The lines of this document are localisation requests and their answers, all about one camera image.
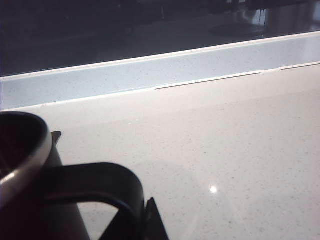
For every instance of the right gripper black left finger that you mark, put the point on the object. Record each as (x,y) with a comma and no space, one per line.
(117,227)

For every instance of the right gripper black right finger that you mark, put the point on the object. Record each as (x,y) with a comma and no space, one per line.
(155,222)

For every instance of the black steel mug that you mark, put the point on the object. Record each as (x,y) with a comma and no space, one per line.
(37,195)

